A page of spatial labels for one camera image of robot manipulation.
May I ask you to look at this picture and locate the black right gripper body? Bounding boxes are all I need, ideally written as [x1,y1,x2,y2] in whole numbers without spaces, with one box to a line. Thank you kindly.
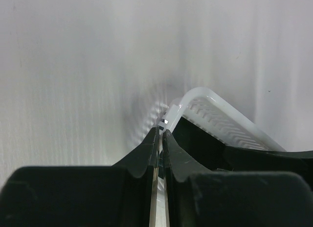
[224,146,313,172]

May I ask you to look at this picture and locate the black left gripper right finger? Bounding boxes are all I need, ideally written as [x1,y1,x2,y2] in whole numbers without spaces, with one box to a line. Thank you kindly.
[162,131,313,227]

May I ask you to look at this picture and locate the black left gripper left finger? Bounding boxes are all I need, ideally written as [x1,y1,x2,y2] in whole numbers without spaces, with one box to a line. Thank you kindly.
[0,127,159,227]

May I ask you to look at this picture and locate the black cards in tray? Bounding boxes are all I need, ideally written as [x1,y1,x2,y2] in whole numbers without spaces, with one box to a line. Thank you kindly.
[173,117,234,171]

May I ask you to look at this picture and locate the white plastic tray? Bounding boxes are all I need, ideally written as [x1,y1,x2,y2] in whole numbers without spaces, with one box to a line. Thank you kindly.
[158,87,285,152]

